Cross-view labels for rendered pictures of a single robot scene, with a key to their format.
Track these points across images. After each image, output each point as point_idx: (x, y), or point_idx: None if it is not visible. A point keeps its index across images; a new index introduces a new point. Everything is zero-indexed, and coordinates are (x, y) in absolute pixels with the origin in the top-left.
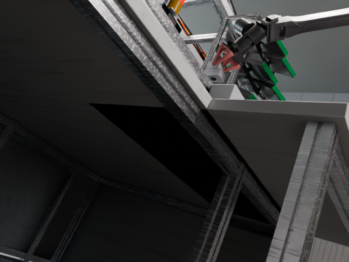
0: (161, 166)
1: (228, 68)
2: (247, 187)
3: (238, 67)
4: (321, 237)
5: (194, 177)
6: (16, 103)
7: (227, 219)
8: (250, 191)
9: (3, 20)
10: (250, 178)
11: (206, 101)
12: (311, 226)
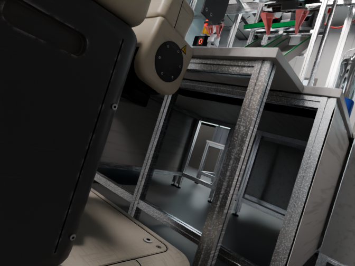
0: (238, 106)
1: (216, 31)
2: (181, 86)
3: (216, 26)
4: (286, 83)
5: (236, 101)
6: (224, 116)
7: (165, 106)
8: (185, 87)
9: None
10: (181, 82)
11: None
12: None
